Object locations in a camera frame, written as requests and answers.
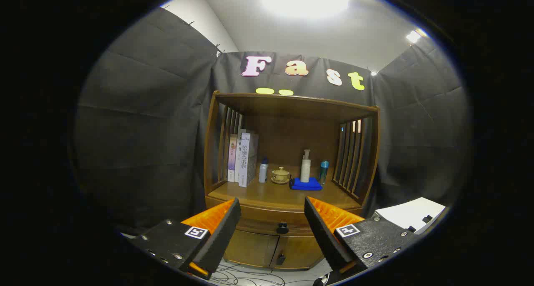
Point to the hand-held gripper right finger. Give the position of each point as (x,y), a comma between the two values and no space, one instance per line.
(323,236)

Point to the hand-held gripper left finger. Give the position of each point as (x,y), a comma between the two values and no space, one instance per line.
(219,236)

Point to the wooden drawer with black knob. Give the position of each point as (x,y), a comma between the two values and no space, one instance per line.
(271,219)

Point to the wooden cabinet door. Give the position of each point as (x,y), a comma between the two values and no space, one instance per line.
(300,252)
(250,248)

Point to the wooden countertop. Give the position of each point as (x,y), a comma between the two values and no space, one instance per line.
(267,194)

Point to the brown wooden cabinet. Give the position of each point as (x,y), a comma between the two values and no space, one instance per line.
(292,131)

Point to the blue folded cloth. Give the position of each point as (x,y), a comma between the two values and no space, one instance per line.
(306,185)

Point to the blue tumbler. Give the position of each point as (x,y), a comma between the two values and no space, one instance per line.
(324,172)

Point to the white pump bottle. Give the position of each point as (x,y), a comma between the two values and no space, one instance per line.
(306,169)

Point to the beige lidded ceramic teacup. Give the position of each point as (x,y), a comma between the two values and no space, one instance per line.
(280,175)

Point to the purple book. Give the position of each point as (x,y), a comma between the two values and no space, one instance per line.
(232,161)

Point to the white bottle with blue cap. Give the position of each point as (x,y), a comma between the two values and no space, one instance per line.
(263,172)

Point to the white patterned book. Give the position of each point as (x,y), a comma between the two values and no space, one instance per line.
(247,161)

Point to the white plastic storage unit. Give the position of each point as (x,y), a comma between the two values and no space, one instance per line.
(409,213)

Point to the large ceiling light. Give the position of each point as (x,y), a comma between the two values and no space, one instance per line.
(304,0)

